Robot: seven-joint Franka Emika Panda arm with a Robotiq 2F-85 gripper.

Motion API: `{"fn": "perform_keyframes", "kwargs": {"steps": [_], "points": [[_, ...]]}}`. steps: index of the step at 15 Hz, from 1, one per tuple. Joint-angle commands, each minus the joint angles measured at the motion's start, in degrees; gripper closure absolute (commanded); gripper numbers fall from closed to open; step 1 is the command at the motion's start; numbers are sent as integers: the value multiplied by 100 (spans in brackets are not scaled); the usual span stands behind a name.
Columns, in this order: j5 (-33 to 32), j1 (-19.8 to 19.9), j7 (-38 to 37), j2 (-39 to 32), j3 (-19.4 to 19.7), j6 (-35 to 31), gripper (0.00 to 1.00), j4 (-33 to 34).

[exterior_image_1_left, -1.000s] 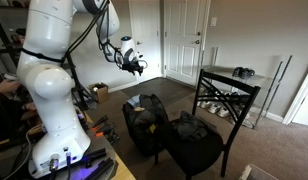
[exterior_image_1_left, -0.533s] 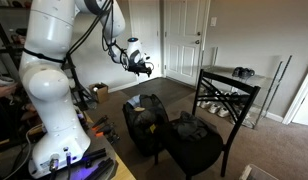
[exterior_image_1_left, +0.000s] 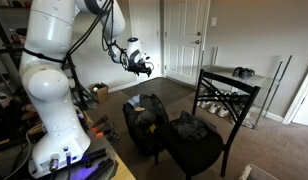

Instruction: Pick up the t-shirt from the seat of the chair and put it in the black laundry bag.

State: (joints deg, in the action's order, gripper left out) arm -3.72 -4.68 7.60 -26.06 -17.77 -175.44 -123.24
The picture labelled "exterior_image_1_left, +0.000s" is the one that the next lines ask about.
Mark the clear plastic container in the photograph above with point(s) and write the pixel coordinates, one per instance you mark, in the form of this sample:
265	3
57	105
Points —
257	173

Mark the black shoe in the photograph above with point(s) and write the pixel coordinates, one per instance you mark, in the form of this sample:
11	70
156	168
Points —
248	73
237	72

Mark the black aluminium bar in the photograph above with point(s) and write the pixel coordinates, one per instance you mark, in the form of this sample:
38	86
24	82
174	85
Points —
102	170
95	155

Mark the black metal chair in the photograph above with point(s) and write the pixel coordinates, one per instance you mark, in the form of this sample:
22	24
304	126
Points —
194	156

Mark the black metal shelf unit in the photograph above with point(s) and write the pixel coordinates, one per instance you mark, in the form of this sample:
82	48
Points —
70	66

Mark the white light switch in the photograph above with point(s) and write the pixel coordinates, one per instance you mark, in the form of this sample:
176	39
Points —
213	21

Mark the white sneaker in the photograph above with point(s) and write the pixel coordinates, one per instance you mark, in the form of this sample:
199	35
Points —
223	112
214	108
205	104

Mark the white door with frame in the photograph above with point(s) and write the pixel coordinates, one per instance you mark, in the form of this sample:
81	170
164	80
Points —
307	106

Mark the open cardboard box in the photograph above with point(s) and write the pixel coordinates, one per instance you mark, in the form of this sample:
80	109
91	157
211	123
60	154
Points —
102	95

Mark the white panelled entry door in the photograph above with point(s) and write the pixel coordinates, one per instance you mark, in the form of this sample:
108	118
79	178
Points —
184	56

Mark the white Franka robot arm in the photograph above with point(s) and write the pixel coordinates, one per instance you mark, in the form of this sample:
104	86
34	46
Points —
50	100

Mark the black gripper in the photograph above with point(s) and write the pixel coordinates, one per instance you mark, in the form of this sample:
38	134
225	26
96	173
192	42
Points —
139	65

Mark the yellow tag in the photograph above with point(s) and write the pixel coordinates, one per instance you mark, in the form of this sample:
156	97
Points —
153	128

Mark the black mesh laundry bag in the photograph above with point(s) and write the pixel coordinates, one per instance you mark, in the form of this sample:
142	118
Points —
144	133

